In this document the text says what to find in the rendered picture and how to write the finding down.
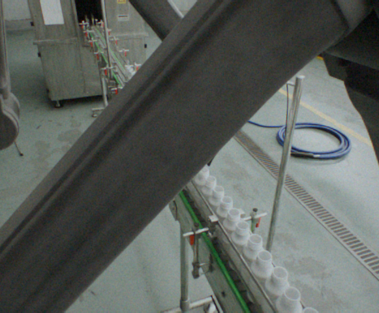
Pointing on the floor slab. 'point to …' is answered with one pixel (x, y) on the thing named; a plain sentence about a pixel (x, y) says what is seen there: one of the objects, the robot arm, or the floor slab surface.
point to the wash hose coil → (310, 150)
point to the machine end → (53, 53)
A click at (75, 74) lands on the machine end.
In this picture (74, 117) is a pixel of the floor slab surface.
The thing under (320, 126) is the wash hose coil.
